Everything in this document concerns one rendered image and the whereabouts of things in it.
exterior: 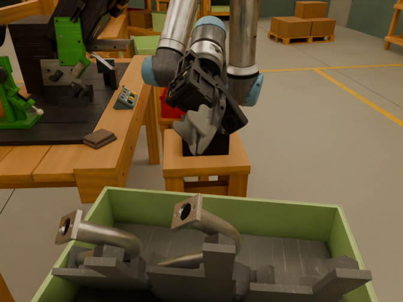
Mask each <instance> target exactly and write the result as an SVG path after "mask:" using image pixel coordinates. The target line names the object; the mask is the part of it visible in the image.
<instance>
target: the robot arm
mask: <svg viewBox="0 0 403 302"><path fill-rule="evenodd" d="M198 4H199V0H170V2H169V6H168V9H167V13H166V18H165V20H164V24H163V28H162V31H161V35H160V39H159V42H158V46H157V50H156V53H155V56H147V57H145V59H144V61H143V62H142V66H141V75H142V79H143V81H144V82H145V83H146V84H148V85H151V86H156V87H166V88H167V93H166V97H165V100H164V102H165V103H166V104H167V105H169V106H170V107H171V108H173V109H174V108H175V107H177V108H178V109H180V110H181V111H182V112H186V114H185V117H184V121H183V122H180V121H177V120H175V121H174V122H173V129H174V130H175V131H176V132H177V133H178V134H179V135H180V136H181V137H182V138H183V139H184V140H185V141H186V142H187V143H188V146H189V148H190V151H191V153H192V154H193V155H194V156H196V157H198V155H201V154H202V153H203V152H204V151H205V150H206V149H207V147H208V145H209V144H210V142H211V141H212V139H213V137H214V135H215V133H216V132H217V131H219V130H220V129H221V128H222V127H223V128H224V129H225V131H226V133H228V134H232V133H234V132H236V131H237V130H239V129H241V128H243V127H244V126H245V125H246V124H247V123H248V119H247V118H246V116H245V115H244V113H243V112H242V110H241V109H240V107H239V105H241V106H242V107H243V106H247V107H252V106H254V105H255V104H256V103H257V100H258V98H259V94H260V91H261V87H262V84H263V77H264V75H263V74H262V73H259V66H258V65H257V64H256V63H255V51H256V41H257V23H258V5H259V0H230V23H229V63H228V64H226V51H225V39H226V36H227V34H226V32H225V26H224V24H223V22H222V21H221V20H220V19H219V18H217V17H214V16H204V17H202V18H201V19H199V20H198V21H197V22H196V24H195V27H194V29H193V31H192V37H191V43H190V48H189V51H188V52H187V53H186V50H187V46H188V42H189V39H190V35H191V30H192V27H193V23H194V19H195V16H196V12H197V7H198ZM185 53H186V54H185ZM169 91H171V92H170V97H169V99H168V95H169Z"/></svg>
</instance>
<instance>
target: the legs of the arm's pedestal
mask: <svg viewBox="0 0 403 302"><path fill-rule="evenodd" d="M164 179H165V188H166V191H171V192H186V193H194V194H208V195H223V196H231V197H246V192H247V185H248V174H238V175H225V176H218V180H213V181H199V182H184V178H183V177H173V178H164Z"/></svg>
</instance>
